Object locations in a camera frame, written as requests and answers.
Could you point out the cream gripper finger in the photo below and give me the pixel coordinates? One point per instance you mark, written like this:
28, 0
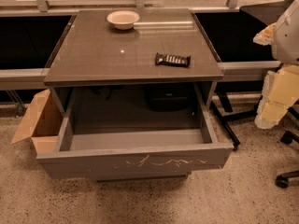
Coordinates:
280, 92
265, 37

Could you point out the dark rxbar chocolate wrapper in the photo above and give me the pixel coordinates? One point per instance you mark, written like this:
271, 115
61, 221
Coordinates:
172, 60

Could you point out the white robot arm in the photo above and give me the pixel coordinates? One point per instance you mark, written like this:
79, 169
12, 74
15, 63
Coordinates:
285, 43

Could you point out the grey drawer cabinet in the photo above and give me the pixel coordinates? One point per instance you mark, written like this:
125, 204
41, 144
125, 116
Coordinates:
96, 55

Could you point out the open grey top drawer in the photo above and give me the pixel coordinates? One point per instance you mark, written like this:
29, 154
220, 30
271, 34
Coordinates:
114, 135

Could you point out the white paper bowl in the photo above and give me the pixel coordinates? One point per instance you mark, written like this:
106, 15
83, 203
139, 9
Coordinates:
123, 19

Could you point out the brown cardboard box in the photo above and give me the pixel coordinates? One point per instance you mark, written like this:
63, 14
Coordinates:
41, 123

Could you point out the black table leg frame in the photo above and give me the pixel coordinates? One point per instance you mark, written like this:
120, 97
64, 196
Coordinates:
224, 119

